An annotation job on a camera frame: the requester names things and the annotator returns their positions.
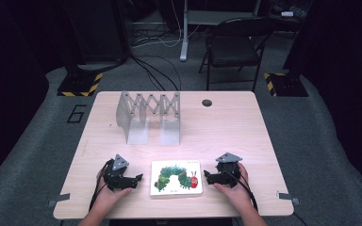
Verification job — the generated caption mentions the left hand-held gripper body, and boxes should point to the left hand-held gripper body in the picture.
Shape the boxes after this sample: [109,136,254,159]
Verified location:
[102,153,140,193]

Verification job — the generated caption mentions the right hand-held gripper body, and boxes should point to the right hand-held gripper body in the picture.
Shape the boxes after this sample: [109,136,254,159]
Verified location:
[215,152,243,189]

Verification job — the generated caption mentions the white caterpillar picture book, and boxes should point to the white caterpillar picture book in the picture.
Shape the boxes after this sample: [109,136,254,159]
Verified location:
[149,159,204,198]

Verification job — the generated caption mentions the person's left hand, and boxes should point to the person's left hand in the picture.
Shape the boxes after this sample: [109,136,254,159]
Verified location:
[93,175,134,213]

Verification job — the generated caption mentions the person's right hand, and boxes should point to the person's right hand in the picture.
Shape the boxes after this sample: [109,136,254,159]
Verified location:
[212,162,250,211]

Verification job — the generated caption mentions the grey metal expandable book rack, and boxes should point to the grey metal expandable book rack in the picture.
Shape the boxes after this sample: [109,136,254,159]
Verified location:
[115,90,182,147]

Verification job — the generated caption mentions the black stand with striped base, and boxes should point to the black stand with striped base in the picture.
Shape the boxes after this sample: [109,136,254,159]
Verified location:
[57,0,104,98]
[263,0,316,98]

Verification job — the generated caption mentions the black folding chair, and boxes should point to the black folding chair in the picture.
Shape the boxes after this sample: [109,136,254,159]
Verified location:
[198,16,276,92]

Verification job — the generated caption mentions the white standing desk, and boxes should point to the white standing desk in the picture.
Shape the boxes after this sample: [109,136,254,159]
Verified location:
[179,0,262,62]

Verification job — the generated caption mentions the black equipment cabinet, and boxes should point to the black equipment cabinet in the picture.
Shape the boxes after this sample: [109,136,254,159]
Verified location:
[69,0,130,64]

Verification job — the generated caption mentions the left hand-held gripper black cable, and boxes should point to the left hand-held gripper black cable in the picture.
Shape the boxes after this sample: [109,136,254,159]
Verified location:
[88,158,115,212]

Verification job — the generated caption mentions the hand-held gripper black cable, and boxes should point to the hand-held gripper black cable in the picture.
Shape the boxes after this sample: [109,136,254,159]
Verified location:
[88,158,115,212]
[222,165,259,212]

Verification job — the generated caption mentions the right hand-held gripper black cable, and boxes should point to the right hand-held gripper black cable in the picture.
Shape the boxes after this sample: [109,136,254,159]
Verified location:
[222,165,259,212]

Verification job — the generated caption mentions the grey metal table bracket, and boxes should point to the grey metal table bracket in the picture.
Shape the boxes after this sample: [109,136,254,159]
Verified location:
[276,191,300,205]
[47,192,72,208]

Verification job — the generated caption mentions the black cable under table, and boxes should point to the black cable under table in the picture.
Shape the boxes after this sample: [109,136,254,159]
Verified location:
[292,211,311,226]

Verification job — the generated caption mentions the black floor cables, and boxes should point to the black floor cables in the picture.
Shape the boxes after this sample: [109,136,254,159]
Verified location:
[127,54,183,92]

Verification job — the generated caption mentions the white floor cables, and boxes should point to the white floor cables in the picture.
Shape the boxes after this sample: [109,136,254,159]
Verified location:
[131,0,202,50]

